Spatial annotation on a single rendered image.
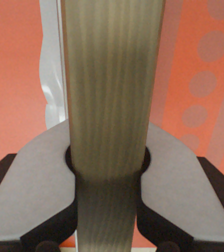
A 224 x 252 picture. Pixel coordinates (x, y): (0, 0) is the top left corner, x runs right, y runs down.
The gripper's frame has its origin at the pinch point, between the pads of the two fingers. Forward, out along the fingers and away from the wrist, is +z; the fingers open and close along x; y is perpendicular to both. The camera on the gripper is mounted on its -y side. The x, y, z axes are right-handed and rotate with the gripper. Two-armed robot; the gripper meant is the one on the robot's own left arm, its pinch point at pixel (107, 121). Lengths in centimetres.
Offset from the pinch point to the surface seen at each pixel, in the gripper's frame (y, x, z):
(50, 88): -0.5, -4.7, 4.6
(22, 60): -2.6, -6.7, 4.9
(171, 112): 1.4, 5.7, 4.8
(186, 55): -3.4, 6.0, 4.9
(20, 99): 0.6, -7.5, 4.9
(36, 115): 2.0, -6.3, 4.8
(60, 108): 1.2, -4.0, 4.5
